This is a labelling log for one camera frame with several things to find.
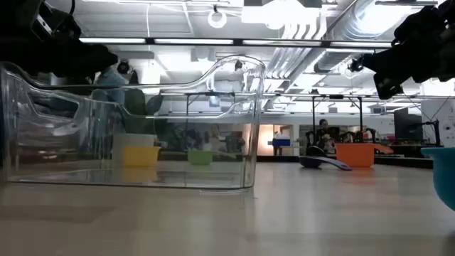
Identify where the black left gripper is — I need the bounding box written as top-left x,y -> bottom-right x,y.
0,35 -> 119,80

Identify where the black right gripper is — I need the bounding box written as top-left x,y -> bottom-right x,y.
362,44 -> 455,101

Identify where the orange measuring cup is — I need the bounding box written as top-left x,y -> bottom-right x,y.
335,142 -> 395,169

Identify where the teal measuring cup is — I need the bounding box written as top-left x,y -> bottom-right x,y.
421,146 -> 455,211

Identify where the yellow measuring cup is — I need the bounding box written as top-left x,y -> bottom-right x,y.
122,146 -> 161,168

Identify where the clear plastic basket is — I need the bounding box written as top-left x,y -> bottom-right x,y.
0,55 -> 267,190

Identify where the green measuring cup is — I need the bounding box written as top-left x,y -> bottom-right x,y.
187,149 -> 214,166

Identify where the black monitor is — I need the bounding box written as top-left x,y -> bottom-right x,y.
393,108 -> 424,142

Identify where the person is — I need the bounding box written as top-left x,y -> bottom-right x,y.
92,67 -> 126,107
317,119 -> 337,154

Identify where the blue storage bin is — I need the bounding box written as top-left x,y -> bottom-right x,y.
272,133 -> 291,148

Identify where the silver ventilation duct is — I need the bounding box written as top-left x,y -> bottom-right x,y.
312,0 -> 427,74

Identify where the black background rig frame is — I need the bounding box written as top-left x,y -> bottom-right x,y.
161,90 -> 257,154
311,93 -> 364,144

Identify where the white ring light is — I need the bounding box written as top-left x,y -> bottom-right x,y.
208,9 -> 228,29

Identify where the black aluminium rig frame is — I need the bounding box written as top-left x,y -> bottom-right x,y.
78,37 -> 392,50

